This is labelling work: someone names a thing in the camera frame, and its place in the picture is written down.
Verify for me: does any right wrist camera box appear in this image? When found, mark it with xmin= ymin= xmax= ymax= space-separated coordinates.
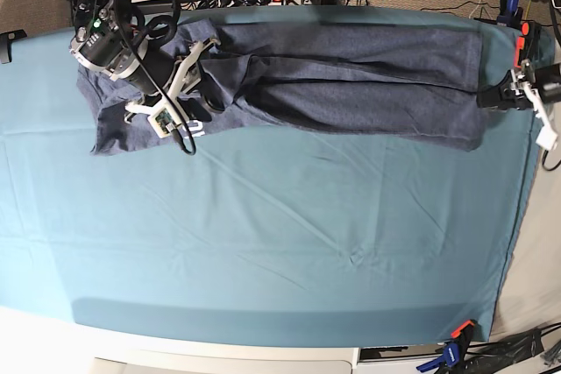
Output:
xmin=147 ymin=107 xmax=181 ymax=138

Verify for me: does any orange black clamp, top right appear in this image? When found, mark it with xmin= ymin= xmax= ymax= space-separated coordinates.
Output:
xmin=514 ymin=21 xmax=542 ymax=69

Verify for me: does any robot's left gripper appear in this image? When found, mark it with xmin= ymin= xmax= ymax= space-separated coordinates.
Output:
xmin=476 ymin=59 xmax=552 ymax=129

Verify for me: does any blue orange clamp, bottom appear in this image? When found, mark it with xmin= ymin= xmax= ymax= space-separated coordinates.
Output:
xmin=416 ymin=320 xmax=476 ymax=373

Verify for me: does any teal table cloth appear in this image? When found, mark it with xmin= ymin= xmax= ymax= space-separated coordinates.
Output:
xmin=1 ymin=29 xmax=539 ymax=347

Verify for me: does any camera black cable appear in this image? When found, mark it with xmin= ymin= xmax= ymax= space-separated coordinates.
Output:
xmin=113 ymin=0 xmax=198 ymax=157
xmin=540 ymin=0 xmax=561 ymax=173

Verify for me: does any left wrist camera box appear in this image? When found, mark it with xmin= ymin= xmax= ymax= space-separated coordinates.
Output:
xmin=536 ymin=126 xmax=558 ymax=152

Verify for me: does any black bracket, left edge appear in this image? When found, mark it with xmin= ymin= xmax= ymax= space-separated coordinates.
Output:
xmin=0 ymin=29 xmax=27 ymax=64

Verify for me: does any robot's right gripper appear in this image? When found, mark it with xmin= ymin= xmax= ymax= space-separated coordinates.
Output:
xmin=124 ymin=41 xmax=225 ymax=123

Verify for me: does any right camera black cable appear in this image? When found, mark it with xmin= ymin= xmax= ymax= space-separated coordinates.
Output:
xmin=113 ymin=0 xmax=198 ymax=157

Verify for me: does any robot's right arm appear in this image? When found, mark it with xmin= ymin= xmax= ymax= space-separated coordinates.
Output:
xmin=70 ymin=0 xmax=224 ymax=131

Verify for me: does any blue clamp, top right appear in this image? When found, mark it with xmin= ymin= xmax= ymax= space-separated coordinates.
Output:
xmin=496 ymin=0 xmax=523 ymax=29

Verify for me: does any black bag, bottom right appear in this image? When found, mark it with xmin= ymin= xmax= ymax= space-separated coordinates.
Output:
xmin=458 ymin=328 xmax=544 ymax=374

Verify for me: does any left camera black cable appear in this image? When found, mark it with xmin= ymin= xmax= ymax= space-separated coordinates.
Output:
xmin=540 ymin=0 xmax=561 ymax=173

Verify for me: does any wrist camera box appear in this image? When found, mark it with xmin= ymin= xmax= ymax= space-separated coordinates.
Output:
xmin=536 ymin=126 xmax=558 ymax=152
xmin=147 ymin=107 xmax=181 ymax=138

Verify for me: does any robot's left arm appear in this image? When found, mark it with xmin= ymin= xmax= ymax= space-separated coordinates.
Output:
xmin=476 ymin=60 xmax=560 ymax=114

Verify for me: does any blue-grey T-shirt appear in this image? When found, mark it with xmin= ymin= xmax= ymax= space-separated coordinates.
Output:
xmin=76 ymin=18 xmax=488 ymax=157

